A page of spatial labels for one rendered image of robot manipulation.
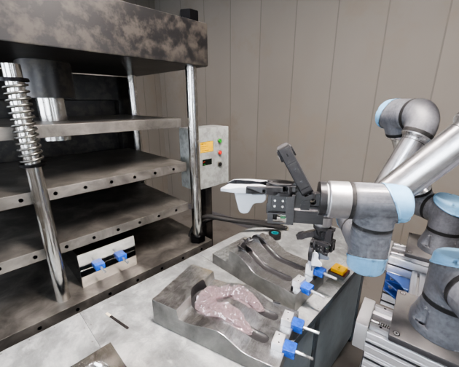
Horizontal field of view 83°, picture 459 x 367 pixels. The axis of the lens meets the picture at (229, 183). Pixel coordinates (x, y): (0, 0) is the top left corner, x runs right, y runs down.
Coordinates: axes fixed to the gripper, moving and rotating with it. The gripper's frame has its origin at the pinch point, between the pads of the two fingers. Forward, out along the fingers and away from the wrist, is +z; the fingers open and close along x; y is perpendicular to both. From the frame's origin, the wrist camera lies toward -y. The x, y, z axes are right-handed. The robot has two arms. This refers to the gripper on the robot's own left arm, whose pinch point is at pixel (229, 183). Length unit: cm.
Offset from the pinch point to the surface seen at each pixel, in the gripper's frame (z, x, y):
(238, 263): 6, 61, 49
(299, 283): -21, 48, 48
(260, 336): -7, 26, 58
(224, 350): 4, 21, 60
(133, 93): 92, 120, -40
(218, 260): 18, 69, 53
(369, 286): -98, 188, 122
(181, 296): 24, 32, 51
